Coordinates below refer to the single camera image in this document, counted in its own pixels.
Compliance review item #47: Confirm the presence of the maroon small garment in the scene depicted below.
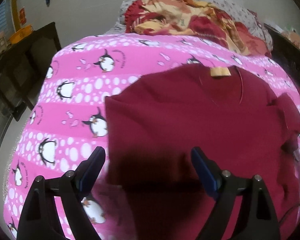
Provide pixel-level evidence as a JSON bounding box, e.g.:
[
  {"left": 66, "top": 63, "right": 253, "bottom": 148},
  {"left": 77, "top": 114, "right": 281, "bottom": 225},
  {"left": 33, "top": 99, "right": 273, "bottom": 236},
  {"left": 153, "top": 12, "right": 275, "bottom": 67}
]
[{"left": 104, "top": 64, "right": 300, "bottom": 240}]

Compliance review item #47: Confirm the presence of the dark wooden furniture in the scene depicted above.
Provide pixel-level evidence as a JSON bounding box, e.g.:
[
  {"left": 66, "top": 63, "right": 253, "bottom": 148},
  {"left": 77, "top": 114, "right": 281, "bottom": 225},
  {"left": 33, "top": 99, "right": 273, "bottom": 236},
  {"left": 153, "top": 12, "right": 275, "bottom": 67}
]
[{"left": 264, "top": 22, "right": 300, "bottom": 93}]

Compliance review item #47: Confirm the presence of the pink penguin print blanket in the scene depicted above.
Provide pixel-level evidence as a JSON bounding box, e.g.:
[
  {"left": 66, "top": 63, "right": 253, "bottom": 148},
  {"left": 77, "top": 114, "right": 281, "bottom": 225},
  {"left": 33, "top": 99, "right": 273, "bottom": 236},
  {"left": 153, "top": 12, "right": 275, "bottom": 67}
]
[{"left": 2, "top": 34, "right": 300, "bottom": 240}]

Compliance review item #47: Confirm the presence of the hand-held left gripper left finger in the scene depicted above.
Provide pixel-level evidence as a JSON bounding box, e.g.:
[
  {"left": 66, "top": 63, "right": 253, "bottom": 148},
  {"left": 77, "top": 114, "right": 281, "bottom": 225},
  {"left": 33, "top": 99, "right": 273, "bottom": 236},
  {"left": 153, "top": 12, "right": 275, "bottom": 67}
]
[{"left": 17, "top": 146, "right": 107, "bottom": 240}]

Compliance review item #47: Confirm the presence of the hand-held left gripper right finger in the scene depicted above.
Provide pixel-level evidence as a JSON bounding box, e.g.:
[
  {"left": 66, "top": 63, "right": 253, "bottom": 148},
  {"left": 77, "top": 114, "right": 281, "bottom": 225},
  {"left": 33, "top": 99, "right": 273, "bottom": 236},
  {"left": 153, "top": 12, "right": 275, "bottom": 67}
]
[{"left": 190, "top": 146, "right": 282, "bottom": 240}]

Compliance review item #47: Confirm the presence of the red and yellow blanket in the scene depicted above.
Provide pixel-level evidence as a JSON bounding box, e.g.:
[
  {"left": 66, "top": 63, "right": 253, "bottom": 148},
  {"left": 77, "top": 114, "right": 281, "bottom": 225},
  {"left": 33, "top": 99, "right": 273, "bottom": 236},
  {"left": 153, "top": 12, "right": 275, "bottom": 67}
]
[{"left": 125, "top": 0, "right": 273, "bottom": 58}]

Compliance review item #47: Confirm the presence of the yellow door post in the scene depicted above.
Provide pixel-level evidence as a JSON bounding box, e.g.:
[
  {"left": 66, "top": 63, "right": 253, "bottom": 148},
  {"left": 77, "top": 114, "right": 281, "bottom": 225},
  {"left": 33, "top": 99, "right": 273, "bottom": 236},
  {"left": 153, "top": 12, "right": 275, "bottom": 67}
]
[{"left": 11, "top": 0, "right": 18, "bottom": 33}]

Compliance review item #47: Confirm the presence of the red wall poster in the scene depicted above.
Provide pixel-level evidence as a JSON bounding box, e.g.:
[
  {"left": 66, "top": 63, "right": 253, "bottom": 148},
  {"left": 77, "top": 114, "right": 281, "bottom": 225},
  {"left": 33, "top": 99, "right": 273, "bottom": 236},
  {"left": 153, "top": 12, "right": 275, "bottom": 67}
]
[{"left": 19, "top": 7, "right": 27, "bottom": 25}]

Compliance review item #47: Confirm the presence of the orange plastic basin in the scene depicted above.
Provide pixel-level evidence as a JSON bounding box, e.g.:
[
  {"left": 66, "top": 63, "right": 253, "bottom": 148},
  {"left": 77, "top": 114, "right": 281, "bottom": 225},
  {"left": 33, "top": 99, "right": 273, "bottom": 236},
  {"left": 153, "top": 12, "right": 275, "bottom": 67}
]
[{"left": 9, "top": 25, "right": 33, "bottom": 44}]

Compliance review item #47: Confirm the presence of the black cable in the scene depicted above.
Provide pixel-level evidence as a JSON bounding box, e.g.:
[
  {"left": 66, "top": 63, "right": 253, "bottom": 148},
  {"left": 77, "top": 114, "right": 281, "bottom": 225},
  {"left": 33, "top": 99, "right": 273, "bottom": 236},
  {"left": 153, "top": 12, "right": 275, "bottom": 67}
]
[{"left": 277, "top": 200, "right": 300, "bottom": 228}]

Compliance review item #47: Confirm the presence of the white floral bed sheet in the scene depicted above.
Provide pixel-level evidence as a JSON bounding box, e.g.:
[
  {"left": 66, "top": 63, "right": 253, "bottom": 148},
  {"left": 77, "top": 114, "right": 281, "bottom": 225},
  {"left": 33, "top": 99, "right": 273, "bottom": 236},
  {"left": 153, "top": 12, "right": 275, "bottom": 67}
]
[{"left": 107, "top": 0, "right": 273, "bottom": 53}]

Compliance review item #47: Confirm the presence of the dark wooden cabinet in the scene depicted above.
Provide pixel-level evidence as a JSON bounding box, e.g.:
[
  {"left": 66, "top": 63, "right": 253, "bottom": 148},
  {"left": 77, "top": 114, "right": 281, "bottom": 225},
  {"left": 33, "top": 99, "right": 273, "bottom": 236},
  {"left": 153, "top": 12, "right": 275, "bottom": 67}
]
[{"left": 0, "top": 22, "right": 63, "bottom": 122}]

